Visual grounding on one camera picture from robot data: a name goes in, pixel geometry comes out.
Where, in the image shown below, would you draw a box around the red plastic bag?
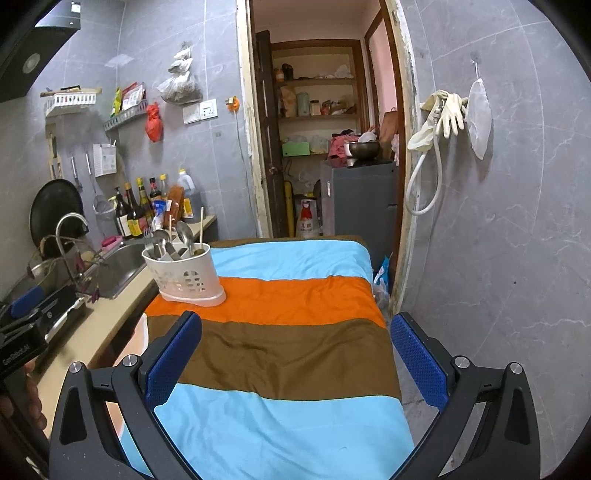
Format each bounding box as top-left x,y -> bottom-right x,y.
145,103 -> 165,143

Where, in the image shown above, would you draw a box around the black range hood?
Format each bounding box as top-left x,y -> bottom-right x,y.
0,0 -> 87,105

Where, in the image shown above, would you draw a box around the wooden door frame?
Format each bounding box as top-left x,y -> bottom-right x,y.
235,0 -> 417,315

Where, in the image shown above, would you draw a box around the white power cable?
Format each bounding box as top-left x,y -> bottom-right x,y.
233,111 -> 253,186

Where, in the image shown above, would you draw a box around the hanging steel peeler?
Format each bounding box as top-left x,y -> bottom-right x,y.
69,155 -> 85,192

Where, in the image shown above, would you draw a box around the red seasoning packets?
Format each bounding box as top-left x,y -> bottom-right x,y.
120,82 -> 147,110

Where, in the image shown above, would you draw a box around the orange brown packet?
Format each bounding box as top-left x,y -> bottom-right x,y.
163,184 -> 186,223

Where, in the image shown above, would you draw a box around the dark wooden door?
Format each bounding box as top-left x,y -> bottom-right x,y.
253,30 -> 290,239

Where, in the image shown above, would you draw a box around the wooden handled tool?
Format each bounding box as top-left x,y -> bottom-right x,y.
40,85 -> 103,98

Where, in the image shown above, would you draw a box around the dried plant branch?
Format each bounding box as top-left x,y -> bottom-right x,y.
27,233 -> 112,302

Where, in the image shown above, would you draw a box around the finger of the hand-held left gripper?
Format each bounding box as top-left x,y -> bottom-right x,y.
8,285 -> 46,320
0,314 -> 43,341

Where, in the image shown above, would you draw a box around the white mesh bag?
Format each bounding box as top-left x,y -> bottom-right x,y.
465,78 -> 493,161

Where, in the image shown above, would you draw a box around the oval steel spoon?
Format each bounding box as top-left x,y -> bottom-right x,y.
176,221 -> 195,257

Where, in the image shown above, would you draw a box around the steel faucet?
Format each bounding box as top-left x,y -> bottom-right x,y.
55,213 -> 90,288

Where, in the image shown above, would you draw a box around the white hose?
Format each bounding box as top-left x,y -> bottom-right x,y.
405,110 -> 445,217

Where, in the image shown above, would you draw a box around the person's left hand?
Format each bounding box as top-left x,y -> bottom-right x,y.
21,357 -> 50,433

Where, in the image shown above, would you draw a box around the clear bag of dried goods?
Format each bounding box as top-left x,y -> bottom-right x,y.
156,43 -> 204,105

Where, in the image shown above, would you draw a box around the steel bowl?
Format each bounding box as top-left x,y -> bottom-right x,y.
346,140 -> 382,162

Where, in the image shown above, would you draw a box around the black frying pan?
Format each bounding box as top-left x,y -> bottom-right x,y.
28,178 -> 85,251

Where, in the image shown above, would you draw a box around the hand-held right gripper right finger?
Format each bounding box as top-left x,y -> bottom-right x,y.
390,311 -> 541,480

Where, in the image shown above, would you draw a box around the wooden spatula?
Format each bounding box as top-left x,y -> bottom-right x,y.
45,122 -> 64,182

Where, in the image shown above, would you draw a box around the yellow tool handle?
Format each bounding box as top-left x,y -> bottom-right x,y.
286,181 -> 297,238

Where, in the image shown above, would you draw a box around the steel wok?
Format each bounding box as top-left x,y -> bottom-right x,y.
2,258 -> 70,306

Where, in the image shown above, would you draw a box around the dark sauce bottle yellow cap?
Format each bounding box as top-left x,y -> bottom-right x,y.
136,177 -> 153,223

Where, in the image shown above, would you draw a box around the grey wall shelf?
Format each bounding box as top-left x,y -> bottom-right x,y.
102,99 -> 149,133

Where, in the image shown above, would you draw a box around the wooden shelf unit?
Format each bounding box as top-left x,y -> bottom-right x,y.
270,39 -> 366,186

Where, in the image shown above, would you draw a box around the white wall basket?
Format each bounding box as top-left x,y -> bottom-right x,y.
44,91 -> 100,119

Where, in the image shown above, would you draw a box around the stainless steel sink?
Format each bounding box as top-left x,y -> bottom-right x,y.
89,241 -> 154,302

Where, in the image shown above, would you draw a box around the white wall box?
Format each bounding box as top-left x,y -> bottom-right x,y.
92,143 -> 119,178

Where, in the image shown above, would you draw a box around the induction cooker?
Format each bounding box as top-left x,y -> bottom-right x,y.
27,294 -> 94,343

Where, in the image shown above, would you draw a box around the wooden cutting board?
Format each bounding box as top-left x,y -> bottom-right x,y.
379,106 -> 401,161

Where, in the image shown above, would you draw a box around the striped blanket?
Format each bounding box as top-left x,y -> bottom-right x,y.
115,235 -> 417,480

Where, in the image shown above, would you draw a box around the dark pump bottle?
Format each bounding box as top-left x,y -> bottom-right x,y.
113,185 -> 131,239

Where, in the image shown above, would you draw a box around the hanging steel strainer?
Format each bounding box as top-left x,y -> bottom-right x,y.
85,152 -> 115,216

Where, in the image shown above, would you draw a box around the pink cloth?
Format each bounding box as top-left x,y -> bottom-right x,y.
327,133 -> 359,161

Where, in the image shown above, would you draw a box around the red white sack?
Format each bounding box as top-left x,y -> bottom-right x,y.
295,198 -> 320,239

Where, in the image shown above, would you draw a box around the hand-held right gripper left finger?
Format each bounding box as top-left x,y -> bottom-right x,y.
48,310 -> 204,480

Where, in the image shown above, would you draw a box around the cooking oil jug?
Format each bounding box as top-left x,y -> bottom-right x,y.
176,168 -> 204,221

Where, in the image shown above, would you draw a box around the white plastic utensil caddy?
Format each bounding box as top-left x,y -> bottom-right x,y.
140,242 -> 228,308

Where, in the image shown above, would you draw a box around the cream rubber gloves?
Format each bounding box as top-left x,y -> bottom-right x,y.
407,90 -> 470,151

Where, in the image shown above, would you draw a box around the blue plastic bag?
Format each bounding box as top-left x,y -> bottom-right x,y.
372,252 -> 394,288

